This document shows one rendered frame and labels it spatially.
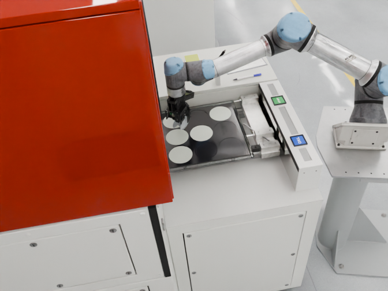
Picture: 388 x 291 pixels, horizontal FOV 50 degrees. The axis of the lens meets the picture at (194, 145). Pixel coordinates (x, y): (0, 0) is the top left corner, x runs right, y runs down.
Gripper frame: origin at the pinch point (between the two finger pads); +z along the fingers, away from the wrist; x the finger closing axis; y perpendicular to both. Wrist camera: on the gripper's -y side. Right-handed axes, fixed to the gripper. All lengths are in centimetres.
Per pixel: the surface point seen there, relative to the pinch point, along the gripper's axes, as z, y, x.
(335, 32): 92, -259, 23
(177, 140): 1.3, 7.7, 1.1
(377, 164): 9, -19, 81
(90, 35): -85, 64, 22
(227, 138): 1.3, -1.3, 20.9
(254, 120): 3.3, -18.7, 26.5
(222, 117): 1.3, -12.9, 13.1
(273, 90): -4.3, -33.3, 30.3
